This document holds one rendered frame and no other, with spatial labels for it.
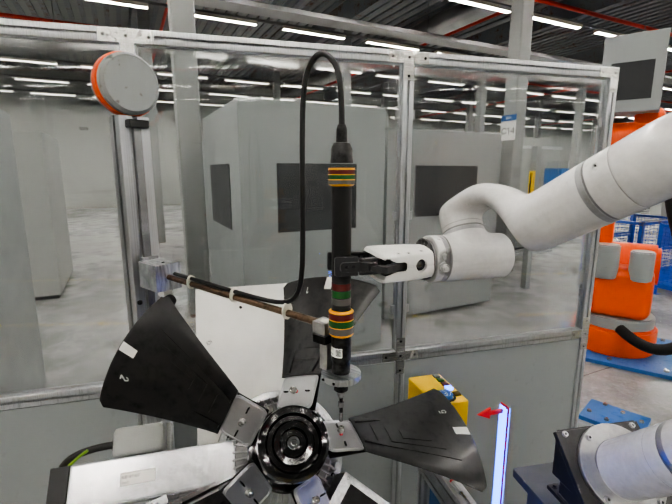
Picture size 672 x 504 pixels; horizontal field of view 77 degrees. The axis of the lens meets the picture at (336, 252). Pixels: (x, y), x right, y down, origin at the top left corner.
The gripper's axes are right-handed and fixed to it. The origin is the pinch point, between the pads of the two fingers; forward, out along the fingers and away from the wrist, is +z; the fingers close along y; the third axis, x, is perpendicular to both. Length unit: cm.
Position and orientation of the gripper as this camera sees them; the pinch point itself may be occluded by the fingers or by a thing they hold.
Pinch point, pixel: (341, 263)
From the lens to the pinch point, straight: 71.7
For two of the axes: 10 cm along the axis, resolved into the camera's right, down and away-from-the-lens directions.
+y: -2.6, -1.8, 9.5
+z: -9.6, 0.4, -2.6
